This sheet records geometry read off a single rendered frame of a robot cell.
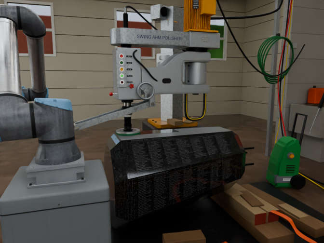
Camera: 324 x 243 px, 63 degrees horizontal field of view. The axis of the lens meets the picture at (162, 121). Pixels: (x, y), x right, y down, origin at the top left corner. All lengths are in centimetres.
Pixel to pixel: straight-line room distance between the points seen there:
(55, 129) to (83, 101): 709
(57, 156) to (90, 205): 24
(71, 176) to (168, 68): 142
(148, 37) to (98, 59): 606
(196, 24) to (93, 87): 608
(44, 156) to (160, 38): 145
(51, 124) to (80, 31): 723
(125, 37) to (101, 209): 144
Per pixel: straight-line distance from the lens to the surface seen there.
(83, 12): 843
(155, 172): 200
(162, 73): 229
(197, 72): 244
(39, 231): 118
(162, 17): 311
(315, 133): 459
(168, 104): 306
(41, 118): 117
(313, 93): 504
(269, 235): 233
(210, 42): 248
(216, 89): 942
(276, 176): 343
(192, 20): 249
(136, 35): 223
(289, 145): 339
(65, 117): 118
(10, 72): 133
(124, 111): 225
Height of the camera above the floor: 128
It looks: 9 degrees down
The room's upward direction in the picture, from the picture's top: straight up
